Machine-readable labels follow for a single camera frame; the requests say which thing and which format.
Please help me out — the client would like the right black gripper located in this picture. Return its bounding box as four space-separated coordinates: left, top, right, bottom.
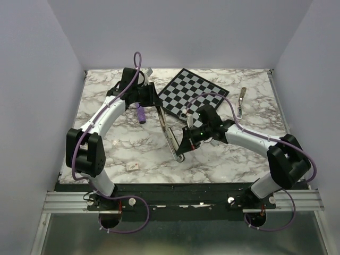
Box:
177 124 211 155

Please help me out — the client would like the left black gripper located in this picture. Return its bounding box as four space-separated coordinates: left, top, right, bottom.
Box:
132 82 163 107

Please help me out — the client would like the grey black stapler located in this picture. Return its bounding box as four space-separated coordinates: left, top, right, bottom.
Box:
156 106 185 163

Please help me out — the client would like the white stapler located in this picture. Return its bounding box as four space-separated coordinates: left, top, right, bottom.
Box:
236 87 247 120

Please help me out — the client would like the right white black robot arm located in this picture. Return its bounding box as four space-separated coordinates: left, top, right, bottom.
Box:
176 105 311 208

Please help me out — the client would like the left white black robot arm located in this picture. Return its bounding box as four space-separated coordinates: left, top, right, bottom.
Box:
65 67 161 210

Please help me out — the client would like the purple glitter microphone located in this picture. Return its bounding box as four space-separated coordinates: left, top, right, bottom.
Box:
135 103 146 124

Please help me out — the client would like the large silver staple strip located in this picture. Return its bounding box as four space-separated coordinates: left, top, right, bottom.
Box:
210 140 219 146

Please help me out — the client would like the black white chessboard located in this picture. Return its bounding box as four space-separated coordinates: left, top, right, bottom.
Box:
158 69 229 127

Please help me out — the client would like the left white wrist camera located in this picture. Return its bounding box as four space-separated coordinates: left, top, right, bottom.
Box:
139 67 153 86

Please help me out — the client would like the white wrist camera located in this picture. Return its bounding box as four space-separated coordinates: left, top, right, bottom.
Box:
139 67 153 86
183 110 194 128

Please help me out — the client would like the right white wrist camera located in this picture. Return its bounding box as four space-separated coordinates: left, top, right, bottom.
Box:
183 110 194 128

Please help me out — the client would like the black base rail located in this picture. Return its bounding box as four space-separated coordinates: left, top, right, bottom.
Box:
55 183 310 225

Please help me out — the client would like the aluminium frame rail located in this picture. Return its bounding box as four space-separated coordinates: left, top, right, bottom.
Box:
31 183 330 254

